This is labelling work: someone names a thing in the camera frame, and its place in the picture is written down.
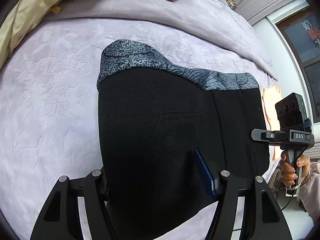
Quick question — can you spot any right hand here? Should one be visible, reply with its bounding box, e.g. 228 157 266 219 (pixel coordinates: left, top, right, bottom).
280 151 311 186

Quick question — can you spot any lilac embossed bed blanket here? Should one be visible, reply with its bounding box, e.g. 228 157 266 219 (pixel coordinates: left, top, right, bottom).
1 18 276 239

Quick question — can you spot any dark framed window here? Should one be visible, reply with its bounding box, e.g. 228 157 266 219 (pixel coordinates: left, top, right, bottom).
276 7 320 123

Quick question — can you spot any grey folded blanket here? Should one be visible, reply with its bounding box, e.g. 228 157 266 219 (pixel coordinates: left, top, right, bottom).
44 0 276 78

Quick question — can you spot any beige jacket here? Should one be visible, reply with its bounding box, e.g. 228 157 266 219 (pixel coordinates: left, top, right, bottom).
1 0 61 66

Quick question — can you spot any black camera box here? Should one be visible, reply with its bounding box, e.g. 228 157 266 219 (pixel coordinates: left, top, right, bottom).
275 93 312 132

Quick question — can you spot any black cable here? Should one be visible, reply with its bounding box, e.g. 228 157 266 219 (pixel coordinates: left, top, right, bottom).
280 169 312 212

